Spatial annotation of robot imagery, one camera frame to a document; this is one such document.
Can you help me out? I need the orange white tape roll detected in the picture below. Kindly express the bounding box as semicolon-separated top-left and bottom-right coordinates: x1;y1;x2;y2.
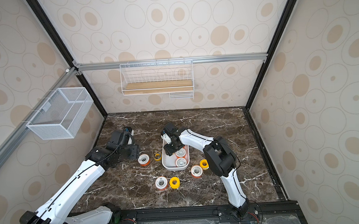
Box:
191;165;204;179
155;176;169;191
175;148;187;158
138;154;151;167
176;158;188;167

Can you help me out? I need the white plastic storage box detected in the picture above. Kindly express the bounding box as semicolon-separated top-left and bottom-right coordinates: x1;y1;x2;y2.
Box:
161;140;190;171

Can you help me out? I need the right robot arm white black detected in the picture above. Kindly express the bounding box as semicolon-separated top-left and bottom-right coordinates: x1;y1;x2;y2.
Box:
161;122;250;217

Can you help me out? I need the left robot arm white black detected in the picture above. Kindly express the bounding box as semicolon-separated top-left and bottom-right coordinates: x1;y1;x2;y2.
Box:
19;127;140;224

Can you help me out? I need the yellow black label tape roll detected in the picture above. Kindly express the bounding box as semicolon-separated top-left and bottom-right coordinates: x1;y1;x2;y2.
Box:
153;152;162;161

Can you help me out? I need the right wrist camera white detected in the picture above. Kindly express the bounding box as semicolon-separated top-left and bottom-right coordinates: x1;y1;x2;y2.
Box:
161;133;171;144

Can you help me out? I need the white mesh wire basket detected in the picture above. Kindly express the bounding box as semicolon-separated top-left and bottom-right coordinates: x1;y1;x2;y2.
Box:
27;87;93;140

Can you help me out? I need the white wire shelf wooden board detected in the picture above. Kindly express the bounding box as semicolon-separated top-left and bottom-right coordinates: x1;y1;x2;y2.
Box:
119;63;195;99

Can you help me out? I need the aluminium rail back wall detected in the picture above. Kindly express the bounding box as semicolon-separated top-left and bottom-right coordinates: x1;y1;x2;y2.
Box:
75;52;268;71

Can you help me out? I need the aluminium rail wall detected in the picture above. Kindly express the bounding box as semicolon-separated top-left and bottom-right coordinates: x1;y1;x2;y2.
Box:
75;52;268;71
0;67;83;183

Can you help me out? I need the aluminium rail left wall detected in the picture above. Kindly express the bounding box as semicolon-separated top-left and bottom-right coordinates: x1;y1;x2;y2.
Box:
0;67;83;183

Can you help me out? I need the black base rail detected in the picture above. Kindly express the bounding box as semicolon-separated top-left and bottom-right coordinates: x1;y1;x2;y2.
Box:
118;201;308;224

